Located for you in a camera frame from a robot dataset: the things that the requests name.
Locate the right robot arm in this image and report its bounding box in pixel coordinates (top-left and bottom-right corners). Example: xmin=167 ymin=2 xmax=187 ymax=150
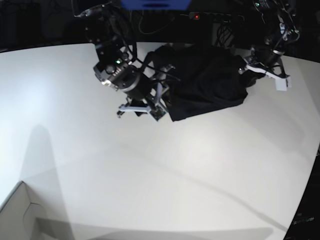
xmin=71 ymin=0 xmax=177 ymax=121

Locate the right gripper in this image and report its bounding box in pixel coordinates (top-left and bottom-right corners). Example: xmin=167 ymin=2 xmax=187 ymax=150
xmin=116 ymin=64 xmax=175 ymax=118

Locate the black t-shirt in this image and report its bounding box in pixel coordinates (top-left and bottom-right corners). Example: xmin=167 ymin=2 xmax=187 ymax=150
xmin=149 ymin=45 xmax=261 ymax=122

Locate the black power strip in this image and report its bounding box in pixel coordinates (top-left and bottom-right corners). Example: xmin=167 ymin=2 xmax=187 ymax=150
xmin=187 ymin=12 xmax=245 ymax=24

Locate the white cardboard box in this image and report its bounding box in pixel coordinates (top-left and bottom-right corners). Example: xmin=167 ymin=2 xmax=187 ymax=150
xmin=0 ymin=181 xmax=45 ymax=240

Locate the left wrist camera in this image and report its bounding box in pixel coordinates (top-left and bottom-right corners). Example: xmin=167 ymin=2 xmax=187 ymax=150
xmin=275 ymin=76 xmax=292 ymax=92

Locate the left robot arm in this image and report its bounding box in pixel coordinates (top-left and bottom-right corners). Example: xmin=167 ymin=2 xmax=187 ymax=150
xmin=238 ymin=0 xmax=300 ymax=87

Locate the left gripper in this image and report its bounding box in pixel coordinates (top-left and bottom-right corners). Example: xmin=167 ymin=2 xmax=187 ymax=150
xmin=238 ymin=47 xmax=291 ymax=83

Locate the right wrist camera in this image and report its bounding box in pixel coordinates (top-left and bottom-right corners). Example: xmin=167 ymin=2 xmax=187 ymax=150
xmin=148 ymin=106 xmax=167 ymax=122

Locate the grey looped cable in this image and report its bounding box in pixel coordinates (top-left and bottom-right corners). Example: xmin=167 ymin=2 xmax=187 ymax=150
xmin=134 ymin=9 xmax=176 ymax=36

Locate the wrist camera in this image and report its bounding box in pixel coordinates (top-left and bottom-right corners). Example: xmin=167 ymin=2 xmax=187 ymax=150
xmin=275 ymin=76 xmax=292 ymax=92
xmin=148 ymin=106 xmax=167 ymax=122

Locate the blue plastic bin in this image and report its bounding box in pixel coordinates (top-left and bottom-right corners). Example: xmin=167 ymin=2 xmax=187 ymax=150
xmin=120 ymin=0 xmax=192 ymax=11

